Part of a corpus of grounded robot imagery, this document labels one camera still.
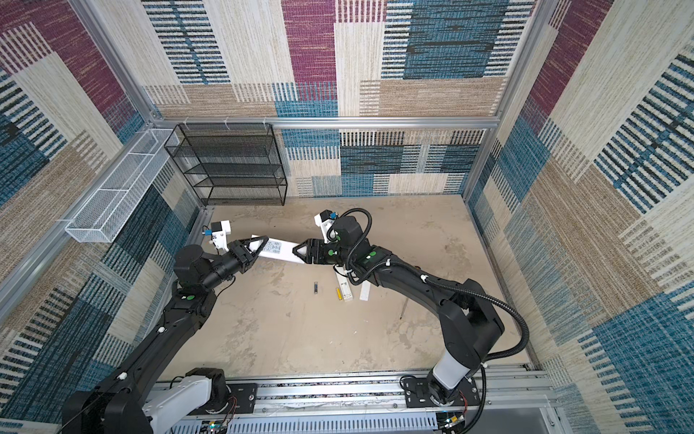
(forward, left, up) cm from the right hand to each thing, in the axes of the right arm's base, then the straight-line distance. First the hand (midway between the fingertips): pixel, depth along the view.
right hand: (301, 255), depth 78 cm
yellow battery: (-3, -10, -20) cm, 22 cm away
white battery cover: (-1, -19, -22) cm, 28 cm away
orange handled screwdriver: (-10, -30, -22) cm, 38 cm away
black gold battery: (0, -2, -21) cm, 21 cm away
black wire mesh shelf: (+48, +33, -4) cm, 58 cm away
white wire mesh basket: (+5, +50, +13) cm, 52 cm away
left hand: (+2, +8, +7) cm, 11 cm away
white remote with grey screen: (-1, +4, +3) cm, 6 cm away
